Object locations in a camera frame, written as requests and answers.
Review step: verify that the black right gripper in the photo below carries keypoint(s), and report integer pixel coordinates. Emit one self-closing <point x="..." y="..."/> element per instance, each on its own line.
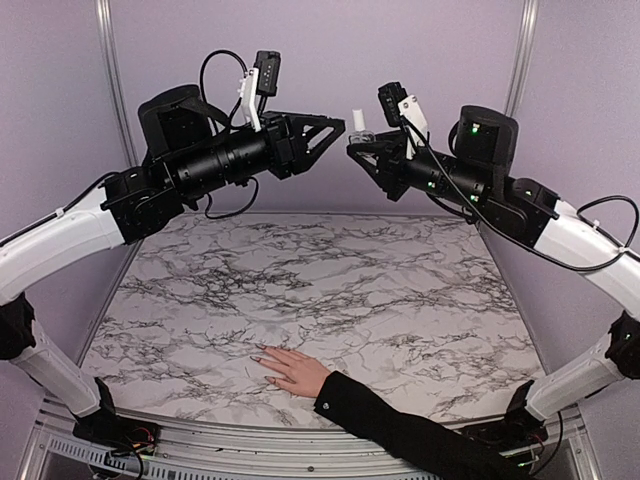
<point x="388" y="149"/>

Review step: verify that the front aluminium rail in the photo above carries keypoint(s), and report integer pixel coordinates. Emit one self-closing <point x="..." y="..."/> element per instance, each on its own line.
<point x="277" y="437"/>

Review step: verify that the aluminium frame post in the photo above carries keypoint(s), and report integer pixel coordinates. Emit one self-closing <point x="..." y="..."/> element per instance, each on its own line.
<point x="522" y="57"/>
<point x="111" y="64"/>

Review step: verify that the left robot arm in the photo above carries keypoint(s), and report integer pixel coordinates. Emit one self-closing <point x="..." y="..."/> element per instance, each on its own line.
<point x="185" y="161"/>

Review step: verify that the clear nail polish bottle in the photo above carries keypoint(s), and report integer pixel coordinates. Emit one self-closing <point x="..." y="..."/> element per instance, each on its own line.
<point x="361" y="136"/>

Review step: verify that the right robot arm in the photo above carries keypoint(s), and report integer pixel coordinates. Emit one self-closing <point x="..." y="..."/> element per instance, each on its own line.
<point x="475" y="176"/>

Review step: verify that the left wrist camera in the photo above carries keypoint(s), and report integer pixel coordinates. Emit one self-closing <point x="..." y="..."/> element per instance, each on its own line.
<point x="257" y="86"/>

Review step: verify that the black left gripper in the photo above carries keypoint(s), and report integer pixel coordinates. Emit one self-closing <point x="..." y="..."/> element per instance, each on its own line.
<point x="288" y="148"/>

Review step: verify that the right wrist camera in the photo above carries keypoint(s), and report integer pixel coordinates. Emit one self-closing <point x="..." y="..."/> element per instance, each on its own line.
<point x="402" y="110"/>

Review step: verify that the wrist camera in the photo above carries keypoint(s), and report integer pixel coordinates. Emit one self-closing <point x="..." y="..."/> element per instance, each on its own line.
<point x="402" y="110"/>
<point x="257" y="86"/>

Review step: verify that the left aluminium frame post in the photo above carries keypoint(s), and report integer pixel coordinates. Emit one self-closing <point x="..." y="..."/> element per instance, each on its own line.
<point x="111" y="64"/>

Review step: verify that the black sleeved forearm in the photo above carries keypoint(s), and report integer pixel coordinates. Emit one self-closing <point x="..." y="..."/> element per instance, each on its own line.
<point x="419" y="441"/>

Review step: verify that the right aluminium frame post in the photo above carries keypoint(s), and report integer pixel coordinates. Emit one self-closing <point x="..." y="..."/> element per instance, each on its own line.
<point x="522" y="57"/>

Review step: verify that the person's bare hand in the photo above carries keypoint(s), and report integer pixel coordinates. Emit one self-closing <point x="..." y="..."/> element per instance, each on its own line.
<point x="293" y="372"/>

